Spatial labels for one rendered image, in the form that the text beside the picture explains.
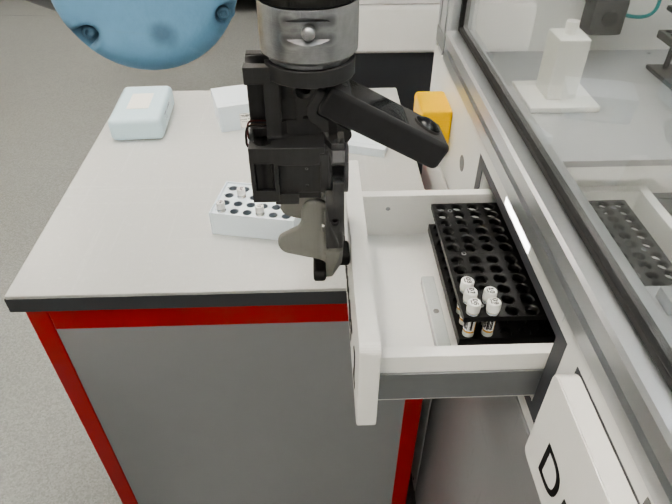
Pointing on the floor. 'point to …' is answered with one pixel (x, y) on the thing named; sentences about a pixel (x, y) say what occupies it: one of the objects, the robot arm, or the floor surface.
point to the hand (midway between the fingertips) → (336, 252)
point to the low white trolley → (206, 331)
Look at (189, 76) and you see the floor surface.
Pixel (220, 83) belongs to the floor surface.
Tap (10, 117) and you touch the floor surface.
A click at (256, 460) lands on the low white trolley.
